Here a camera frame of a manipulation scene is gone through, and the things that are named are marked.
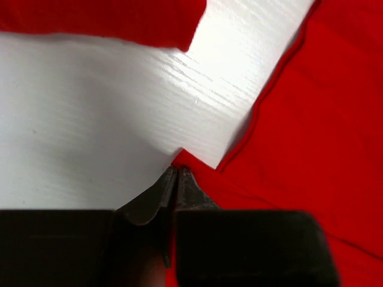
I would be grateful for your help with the red t-shirt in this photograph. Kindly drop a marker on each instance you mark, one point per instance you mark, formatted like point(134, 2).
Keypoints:
point(315, 138)
point(160, 24)

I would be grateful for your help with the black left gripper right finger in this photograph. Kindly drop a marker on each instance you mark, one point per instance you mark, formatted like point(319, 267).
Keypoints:
point(218, 247)

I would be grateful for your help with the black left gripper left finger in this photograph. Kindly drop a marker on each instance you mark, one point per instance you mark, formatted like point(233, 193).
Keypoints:
point(89, 247)

